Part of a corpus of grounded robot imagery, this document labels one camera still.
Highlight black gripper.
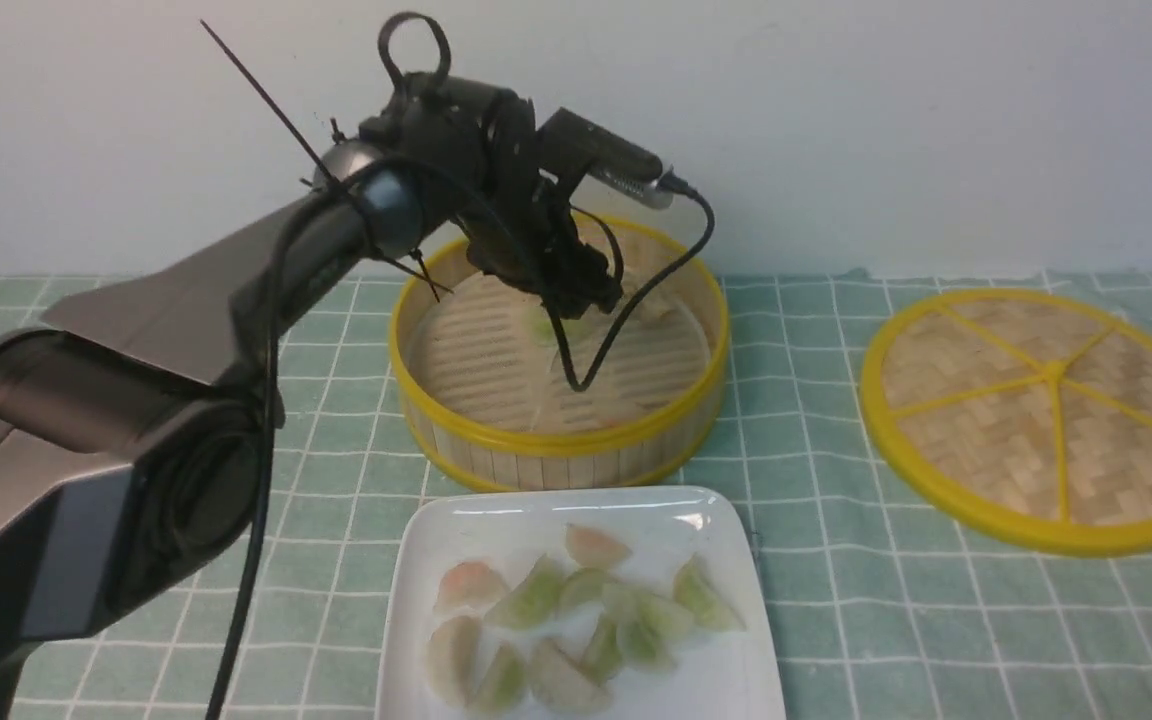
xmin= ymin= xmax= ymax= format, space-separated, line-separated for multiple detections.
xmin=358 ymin=71 xmax=623 ymax=319

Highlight green pink steamed dumpling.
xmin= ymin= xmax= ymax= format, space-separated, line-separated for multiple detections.
xmin=522 ymin=304 xmax=594 ymax=348

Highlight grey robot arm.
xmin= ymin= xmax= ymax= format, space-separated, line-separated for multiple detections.
xmin=0 ymin=73 xmax=660 ymax=719

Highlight pink dumpling plate top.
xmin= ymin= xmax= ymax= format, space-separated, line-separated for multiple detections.
xmin=564 ymin=523 xmax=632 ymax=571

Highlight pink dumpling on plate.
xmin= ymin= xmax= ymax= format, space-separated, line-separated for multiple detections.
xmin=434 ymin=560 xmax=509 ymax=612

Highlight light green dumpling on plate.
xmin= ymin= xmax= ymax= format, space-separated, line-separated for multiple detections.
xmin=483 ymin=553 xmax=566 ymax=632

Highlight white square plate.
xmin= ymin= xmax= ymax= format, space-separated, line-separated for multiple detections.
xmin=374 ymin=486 xmax=787 ymax=719

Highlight green dumpling plate right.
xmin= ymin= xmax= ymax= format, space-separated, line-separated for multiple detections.
xmin=672 ymin=553 xmax=746 ymax=632

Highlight green dumpling plate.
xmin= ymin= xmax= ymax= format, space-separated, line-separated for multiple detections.
xmin=672 ymin=553 xmax=746 ymax=632
xmin=579 ymin=612 xmax=626 ymax=685
xmin=468 ymin=642 xmax=529 ymax=719
xmin=558 ymin=568 xmax=696 ymax=675

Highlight pale dumpling on plate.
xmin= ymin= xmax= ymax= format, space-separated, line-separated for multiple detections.
xmin=424 ymin=615 xmax=483 ymax=708

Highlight green dumpling plate lower centre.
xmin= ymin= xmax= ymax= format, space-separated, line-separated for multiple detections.
xmin=579 ymin=612 xmax=626 ymax=685

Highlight pale dumpling plate bottom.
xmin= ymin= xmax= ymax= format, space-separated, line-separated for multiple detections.
xmin=526 ymin=638 xmax=613 ymax=717

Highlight green dumpling plate bottom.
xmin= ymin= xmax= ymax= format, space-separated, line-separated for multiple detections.
xmin=468 ymin=642 xmax=529 ymax=719

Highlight bamboo steamer basket yellow rims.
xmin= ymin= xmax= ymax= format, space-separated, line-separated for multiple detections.
xmin=388 ymin=240 xmax=732 ymax=492

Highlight black zip tie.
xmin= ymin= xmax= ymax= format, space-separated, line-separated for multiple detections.
xmin=198 ymin=18 xmax=338 ymax=187

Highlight woven bamboo steamer lid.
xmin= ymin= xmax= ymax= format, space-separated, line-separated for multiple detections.
xmin=858 ymin=288 xmax=1152 ymax=558

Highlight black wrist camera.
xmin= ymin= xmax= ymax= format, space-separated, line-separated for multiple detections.
xmin=538 ymin=108 xmax=675 ymax=210

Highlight black camera cable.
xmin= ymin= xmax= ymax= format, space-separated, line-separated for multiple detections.
xmin=546 ymin=175 xmax=717 ymax=393

